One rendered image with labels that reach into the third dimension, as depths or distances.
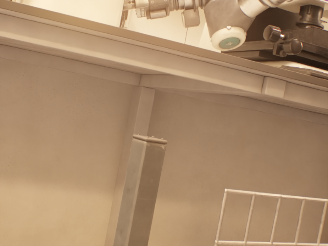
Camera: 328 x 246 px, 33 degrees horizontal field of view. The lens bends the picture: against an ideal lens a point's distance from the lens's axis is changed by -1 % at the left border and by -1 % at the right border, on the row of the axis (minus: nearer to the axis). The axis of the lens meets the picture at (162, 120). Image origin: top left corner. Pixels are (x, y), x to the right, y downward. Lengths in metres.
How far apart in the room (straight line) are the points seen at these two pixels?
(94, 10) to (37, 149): 0.87
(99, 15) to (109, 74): 0.76
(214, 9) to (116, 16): 0.29
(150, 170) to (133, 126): 1.23
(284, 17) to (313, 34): 0.25
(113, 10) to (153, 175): 0.54
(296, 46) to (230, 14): 0.18
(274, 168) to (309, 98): 0.99
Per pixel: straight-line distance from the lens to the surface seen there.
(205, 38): 1.78
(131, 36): 1.03
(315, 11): 1.62
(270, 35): 1.36
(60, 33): 1.05
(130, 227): 0.64
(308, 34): 1.54
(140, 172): 0.63
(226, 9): 1.29
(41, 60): 1.78
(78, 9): 1.09
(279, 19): 1.74
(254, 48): 1.46
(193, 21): 1.35
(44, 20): 1.01
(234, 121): 2.15
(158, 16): 1.36
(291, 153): 2.31
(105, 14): 1.10
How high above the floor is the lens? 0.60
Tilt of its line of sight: level
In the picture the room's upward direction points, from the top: 11 degrees clockwise
